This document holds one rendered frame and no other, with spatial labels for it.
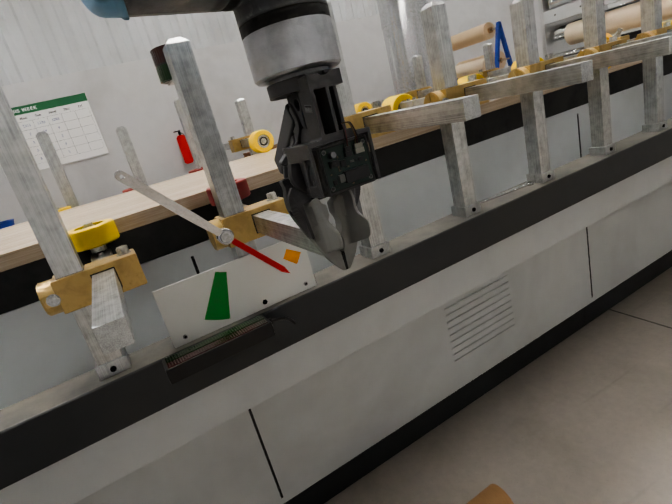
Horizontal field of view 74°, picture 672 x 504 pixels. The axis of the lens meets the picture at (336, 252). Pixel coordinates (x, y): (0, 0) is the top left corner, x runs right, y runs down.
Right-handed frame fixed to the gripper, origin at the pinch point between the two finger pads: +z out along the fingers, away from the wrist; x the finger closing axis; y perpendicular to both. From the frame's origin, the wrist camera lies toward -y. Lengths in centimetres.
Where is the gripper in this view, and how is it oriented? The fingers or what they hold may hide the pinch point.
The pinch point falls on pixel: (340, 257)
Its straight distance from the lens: 52.5
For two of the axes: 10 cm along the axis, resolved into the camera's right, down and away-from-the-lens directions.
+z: 2.6, 9.3, 2.8
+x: 8.5, -3.5, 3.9
